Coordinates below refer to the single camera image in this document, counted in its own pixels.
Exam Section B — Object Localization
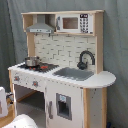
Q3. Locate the grey toy sink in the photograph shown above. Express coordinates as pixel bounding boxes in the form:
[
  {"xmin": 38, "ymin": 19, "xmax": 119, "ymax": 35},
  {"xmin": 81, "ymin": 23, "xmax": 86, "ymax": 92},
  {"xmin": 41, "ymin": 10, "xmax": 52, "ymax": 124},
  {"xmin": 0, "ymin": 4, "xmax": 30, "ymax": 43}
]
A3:
[{"xmin": 54, "ymin": 67, "xmax": 93, "ymax": 81}]

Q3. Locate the wooden toy kitchen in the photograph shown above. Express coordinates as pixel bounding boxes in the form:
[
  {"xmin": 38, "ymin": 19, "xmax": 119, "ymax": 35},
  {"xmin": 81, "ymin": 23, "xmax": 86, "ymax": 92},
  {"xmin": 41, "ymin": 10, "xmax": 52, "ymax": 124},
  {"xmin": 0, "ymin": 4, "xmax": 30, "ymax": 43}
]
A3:
[{"xmin": 9, "ymin": 10, "xmax": 116, "ymax": 128}]

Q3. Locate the grey range hood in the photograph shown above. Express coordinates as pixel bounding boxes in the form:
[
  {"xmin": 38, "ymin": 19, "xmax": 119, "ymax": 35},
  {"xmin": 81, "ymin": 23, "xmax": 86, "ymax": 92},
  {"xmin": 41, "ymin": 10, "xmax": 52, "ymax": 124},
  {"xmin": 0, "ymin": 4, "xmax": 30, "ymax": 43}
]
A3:
[{"xmin": 26, "ymin": 14, "xmax": 55, "ymax": 34}]

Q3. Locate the black toy stovetop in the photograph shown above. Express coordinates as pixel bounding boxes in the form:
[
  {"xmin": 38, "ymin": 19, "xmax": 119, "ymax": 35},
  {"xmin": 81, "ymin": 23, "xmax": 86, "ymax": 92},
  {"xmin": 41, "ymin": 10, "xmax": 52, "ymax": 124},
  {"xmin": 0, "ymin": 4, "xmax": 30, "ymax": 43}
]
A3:
[{"xmin": 21, "ymin": 63, "xmax": 57, "ymax": 73}]

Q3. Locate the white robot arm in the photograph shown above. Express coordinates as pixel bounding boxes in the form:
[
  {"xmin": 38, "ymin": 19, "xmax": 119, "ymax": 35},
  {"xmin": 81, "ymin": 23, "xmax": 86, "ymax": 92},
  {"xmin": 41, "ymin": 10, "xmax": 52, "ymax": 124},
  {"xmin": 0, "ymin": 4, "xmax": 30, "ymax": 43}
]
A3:
[{"xmin": 0, "ymin": 87, "xmax": 38, "ymax": 128}]

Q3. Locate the right oven knob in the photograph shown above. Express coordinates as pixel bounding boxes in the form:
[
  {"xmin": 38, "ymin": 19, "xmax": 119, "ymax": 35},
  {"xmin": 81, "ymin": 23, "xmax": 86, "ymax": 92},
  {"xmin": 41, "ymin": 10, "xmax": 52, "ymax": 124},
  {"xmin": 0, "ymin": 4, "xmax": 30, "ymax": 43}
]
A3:
[{"xmin": 32, "ymin": 81, "xmax": 38, "ymax": 87}]

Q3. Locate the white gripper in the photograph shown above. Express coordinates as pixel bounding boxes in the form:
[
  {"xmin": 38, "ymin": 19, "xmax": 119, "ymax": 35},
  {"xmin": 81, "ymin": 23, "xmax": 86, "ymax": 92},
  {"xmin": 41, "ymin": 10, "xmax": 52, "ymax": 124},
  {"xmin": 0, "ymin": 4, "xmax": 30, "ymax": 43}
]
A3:
[{"xmin": 0, "ymin": 87, "xmax": 8, "ymax": 118}]

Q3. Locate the left oven knob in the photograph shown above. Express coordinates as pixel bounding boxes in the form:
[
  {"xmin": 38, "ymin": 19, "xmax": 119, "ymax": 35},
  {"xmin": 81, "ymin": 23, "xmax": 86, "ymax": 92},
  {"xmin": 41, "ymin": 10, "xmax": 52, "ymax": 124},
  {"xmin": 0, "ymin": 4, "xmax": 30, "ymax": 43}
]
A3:
[{"xmin": 14, "ymin": 76, "xmax": 20, "ymax": 81}]

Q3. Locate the black toy faucet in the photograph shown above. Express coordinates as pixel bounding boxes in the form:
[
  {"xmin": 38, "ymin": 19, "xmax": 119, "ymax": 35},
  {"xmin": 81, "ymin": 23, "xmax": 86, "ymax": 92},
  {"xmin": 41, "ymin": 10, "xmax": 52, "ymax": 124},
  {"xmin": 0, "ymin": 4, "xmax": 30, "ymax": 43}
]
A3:
[{"xmin": 77, "ymin": 50, "xmax": 95, "ymax": 70}]

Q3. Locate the toy microwave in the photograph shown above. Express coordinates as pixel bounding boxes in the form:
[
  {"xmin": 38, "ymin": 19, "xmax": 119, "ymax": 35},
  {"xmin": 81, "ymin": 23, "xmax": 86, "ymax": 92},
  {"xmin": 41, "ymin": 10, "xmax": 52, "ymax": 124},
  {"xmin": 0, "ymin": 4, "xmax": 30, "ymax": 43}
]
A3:
[{"xmin": 56, "ymin": 14, "xmax": 93, "ymax": 34}]

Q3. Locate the oven knob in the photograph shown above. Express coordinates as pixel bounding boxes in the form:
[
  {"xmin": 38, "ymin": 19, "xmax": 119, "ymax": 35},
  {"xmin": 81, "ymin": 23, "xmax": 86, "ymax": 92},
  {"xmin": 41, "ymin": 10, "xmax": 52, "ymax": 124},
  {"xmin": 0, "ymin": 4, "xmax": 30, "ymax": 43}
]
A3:
[
  {"xmin": 32, "ymin": 81, "xmax": 38, "ymax": 87},
  {"xmin": 14, "ymin": 76, "xmax": 20, "ymax": 81}
]

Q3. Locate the silver toy pot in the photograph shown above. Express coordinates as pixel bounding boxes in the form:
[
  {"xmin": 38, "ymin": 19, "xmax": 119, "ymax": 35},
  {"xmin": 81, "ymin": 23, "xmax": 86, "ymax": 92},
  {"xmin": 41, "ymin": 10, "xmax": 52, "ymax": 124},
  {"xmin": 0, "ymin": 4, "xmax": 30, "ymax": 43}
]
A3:
[{"xmin": 25, "ymin": 56, "xmax": 41, "ymax": 66}]

